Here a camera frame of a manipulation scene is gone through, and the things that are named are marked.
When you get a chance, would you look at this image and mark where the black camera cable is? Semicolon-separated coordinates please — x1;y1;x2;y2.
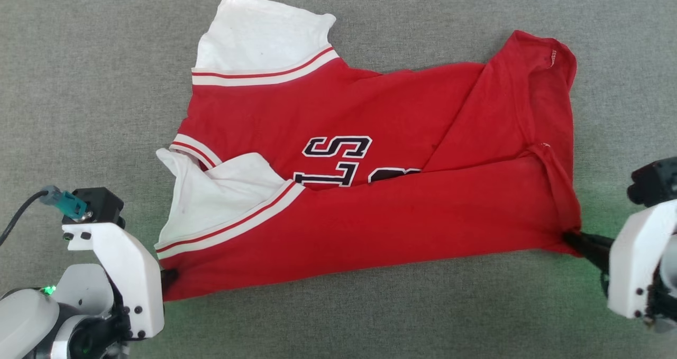
0;190;51;246

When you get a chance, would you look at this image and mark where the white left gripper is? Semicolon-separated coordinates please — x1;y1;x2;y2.
62;222;179;340

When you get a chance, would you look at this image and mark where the teal cable connector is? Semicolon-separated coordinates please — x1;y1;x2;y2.
41;185;88;222

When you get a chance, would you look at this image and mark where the red white basketball jersey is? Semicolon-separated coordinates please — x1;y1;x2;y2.
154;0;583;302

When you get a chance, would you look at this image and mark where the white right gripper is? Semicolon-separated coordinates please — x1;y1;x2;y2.
563;200;677;320

